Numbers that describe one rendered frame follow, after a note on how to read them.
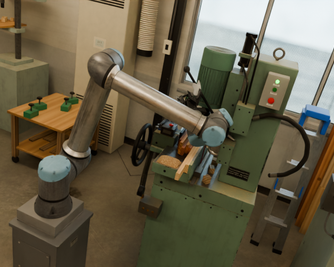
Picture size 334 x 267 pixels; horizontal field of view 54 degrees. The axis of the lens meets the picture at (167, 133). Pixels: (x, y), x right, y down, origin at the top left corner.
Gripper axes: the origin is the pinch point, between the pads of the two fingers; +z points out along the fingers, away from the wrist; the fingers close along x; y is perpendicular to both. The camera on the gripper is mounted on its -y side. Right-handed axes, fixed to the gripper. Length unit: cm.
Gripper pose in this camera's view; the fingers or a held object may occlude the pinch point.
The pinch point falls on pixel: (188, 88)
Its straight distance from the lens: 177.5
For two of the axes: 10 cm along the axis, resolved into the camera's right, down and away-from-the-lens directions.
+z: -1.3, -7.8, 6.1
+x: -7.3, 4.9, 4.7
